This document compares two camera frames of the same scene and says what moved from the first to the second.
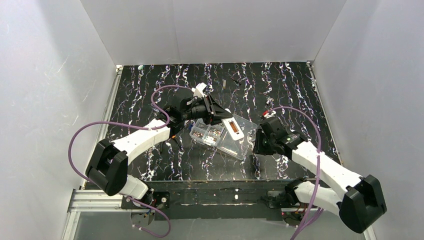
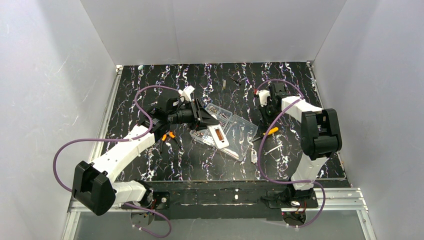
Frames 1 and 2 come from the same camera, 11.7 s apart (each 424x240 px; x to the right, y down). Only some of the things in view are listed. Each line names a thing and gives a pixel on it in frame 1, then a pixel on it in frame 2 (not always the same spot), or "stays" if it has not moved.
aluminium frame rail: [85, 199] stays
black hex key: [233, 79] stays
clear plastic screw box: [216, 135] stays
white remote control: [233, 128] to [218, 136]
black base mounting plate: [213, 200] stays
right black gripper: [261, 142] to [269, 108]
